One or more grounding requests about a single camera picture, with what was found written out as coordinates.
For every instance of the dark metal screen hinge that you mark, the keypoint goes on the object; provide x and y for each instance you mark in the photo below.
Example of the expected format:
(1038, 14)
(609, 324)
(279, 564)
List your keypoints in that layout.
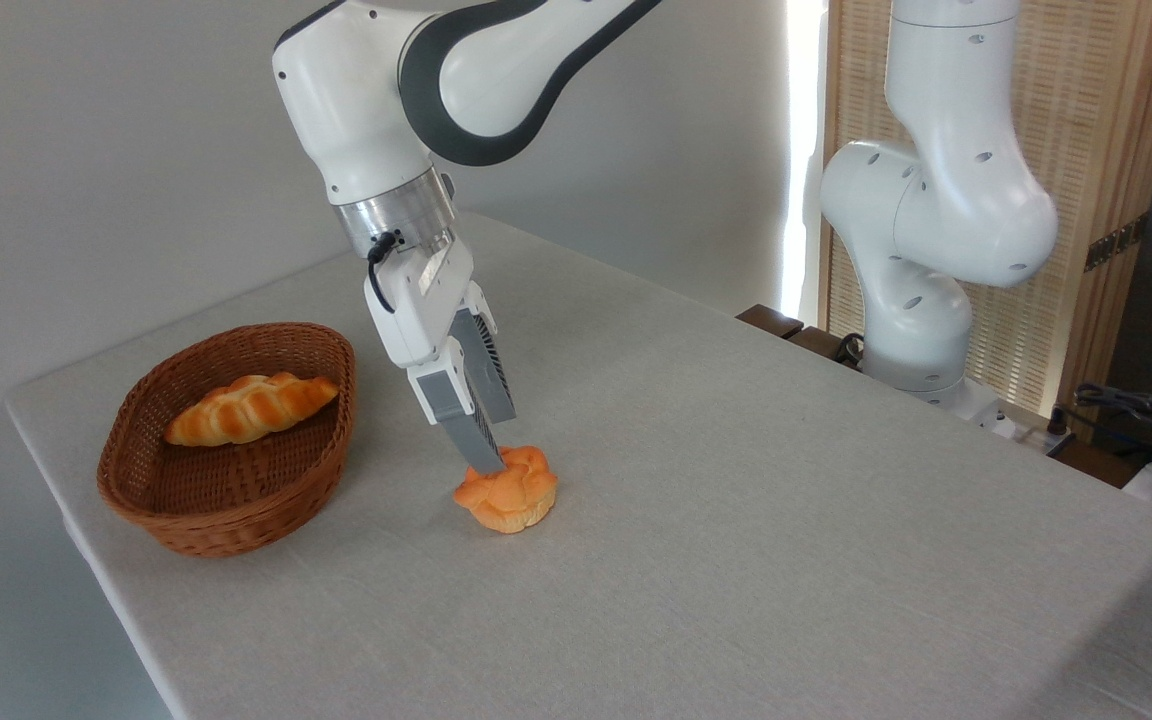
(1116, 243)

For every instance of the wooden slatted screen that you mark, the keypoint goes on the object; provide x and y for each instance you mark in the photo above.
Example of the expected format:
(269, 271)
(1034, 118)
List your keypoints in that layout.
(1086, 120)

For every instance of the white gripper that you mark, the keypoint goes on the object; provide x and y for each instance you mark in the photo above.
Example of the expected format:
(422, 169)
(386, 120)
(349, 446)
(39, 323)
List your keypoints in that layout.
(416, 310)

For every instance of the grey tablecloth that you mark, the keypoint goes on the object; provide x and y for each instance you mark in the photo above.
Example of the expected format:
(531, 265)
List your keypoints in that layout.
(736, 520)

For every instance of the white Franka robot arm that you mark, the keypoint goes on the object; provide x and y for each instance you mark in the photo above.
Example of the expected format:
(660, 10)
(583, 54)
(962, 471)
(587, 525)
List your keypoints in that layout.
(356, 100)

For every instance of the round knotted bread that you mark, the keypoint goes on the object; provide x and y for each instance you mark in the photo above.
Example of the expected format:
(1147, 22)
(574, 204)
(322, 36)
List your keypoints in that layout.
(516, 500)

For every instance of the brown wicker basket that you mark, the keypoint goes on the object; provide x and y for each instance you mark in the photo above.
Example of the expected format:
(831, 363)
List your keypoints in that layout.
(236, 530)

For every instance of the dark wooden block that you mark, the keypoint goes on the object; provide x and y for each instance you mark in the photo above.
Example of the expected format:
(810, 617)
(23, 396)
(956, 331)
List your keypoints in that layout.
(768, 320)
(821, 345)

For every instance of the long braided bread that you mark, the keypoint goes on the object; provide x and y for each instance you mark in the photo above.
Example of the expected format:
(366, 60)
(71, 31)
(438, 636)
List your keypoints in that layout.
(246, 405)

